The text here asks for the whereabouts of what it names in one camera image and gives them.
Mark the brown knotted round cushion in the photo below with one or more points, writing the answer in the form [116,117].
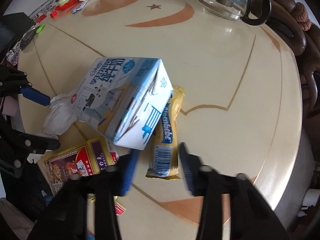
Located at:
[301,15]

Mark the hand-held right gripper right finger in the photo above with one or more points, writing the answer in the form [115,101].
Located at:
[190,172]

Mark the grey blue milk carton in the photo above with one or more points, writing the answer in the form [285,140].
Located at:
[130,100]

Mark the red plastic tray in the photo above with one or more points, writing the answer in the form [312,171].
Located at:
[65,7]

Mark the small green cap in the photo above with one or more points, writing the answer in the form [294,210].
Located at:
[40,28]

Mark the brown leather armchair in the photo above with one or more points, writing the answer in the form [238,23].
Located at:
[312,80]

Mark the silver foil wrappers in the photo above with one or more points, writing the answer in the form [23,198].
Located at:
[79,7]

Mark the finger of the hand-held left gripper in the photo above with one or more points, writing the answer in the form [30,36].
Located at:
[35,95]
[37,142]

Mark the red plastic piece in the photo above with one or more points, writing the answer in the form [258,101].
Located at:
[41,18]

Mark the long brown leather sofa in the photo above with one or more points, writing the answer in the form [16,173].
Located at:
[287,37]

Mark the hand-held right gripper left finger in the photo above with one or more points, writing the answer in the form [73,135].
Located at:
[127,175]

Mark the white tissue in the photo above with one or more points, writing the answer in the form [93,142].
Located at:
[60,115]

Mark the green cup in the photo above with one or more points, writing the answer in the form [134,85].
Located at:
[64,0]

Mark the yellow candy wrapper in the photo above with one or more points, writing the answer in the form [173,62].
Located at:
[166,140]

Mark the white tissue scrap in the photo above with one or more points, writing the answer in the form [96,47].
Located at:
[33,157]

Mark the white appliance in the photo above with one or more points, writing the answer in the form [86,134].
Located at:
[310,197]

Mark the red yellow small packet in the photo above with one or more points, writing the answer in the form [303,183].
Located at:
[120,208]

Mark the playing card box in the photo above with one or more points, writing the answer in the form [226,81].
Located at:
[75,165]

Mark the cream wooden coffee table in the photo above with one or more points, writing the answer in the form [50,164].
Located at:
[212,80]

